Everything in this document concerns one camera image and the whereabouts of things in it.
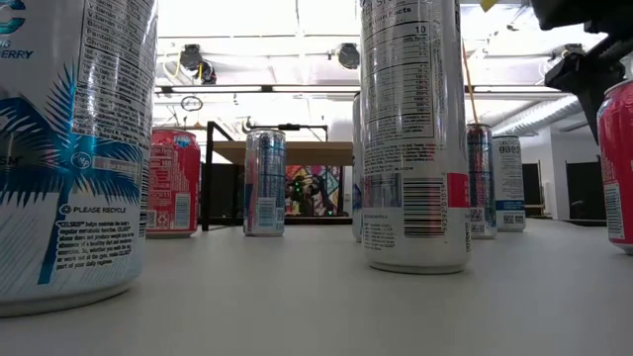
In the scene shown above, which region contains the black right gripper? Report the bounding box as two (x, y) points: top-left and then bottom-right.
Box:
(545, 32), (633, 144)

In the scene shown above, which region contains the red Fanta can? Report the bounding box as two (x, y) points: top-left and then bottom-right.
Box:
(145, 127), (202, 240)
(595, 78), (633, 256)

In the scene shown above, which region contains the white Celsius can blue band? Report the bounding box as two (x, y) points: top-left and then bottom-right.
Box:
(492, 134), (527, 233)

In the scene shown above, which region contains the silver blue Red Bull can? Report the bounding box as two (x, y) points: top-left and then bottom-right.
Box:
(466, 123), (497, 240)
(242, 128), (287, 237)

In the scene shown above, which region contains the dark doorway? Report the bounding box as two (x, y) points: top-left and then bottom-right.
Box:
(565, 160), (602, 223)
(521, 162), (543, 218)

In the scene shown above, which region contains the white Celsius can red patch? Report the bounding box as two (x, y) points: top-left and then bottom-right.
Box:
(359, 0), (473, 275)

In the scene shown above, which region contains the white Celsius can blue print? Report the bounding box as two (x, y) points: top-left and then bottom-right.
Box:
(351, 91), (365, 243)

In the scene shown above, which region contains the colourful patterned panel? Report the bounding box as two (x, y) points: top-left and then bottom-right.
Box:
(285, 165), (343, 218)

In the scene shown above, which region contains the black partition panel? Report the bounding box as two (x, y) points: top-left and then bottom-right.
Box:
(200, 162), (244, 226)

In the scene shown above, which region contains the white Celsius can blue palm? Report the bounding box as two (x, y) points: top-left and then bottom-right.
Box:
(0, 0), (159, 317)

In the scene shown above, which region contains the silver ventilation duct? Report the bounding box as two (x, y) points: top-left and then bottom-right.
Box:
(492, 93), (585, 137)

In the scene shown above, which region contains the orange hanging cord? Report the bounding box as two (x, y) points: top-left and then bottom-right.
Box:
(461, 42), (480, 125)

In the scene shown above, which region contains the wood shelf black metal frame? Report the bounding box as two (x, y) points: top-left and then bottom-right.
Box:
(201, 121), (355, 232)

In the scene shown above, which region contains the long ceiling light rail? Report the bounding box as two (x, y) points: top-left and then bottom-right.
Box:
(154, 83), (570, 95)

